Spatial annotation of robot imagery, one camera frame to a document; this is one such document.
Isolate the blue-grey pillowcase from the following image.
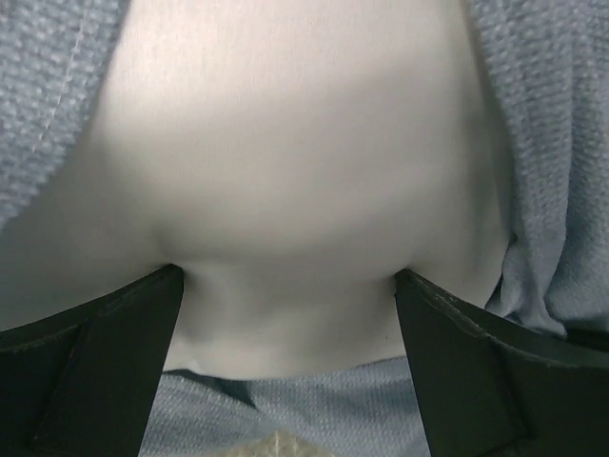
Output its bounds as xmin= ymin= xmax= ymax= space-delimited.
xmin=1 ymin=1 xmax=608 ymax=456

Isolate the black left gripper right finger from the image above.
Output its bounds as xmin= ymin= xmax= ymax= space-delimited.
xmin=396 ymin=270 xmax=608 ymax=457

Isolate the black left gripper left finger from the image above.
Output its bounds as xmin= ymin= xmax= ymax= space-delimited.
xmin=1 ymin=266 xmax=184 ymax=457

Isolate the white pillow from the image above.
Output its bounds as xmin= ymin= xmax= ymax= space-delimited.
xmin=1 ymin=1 xmax=510 ymax=379

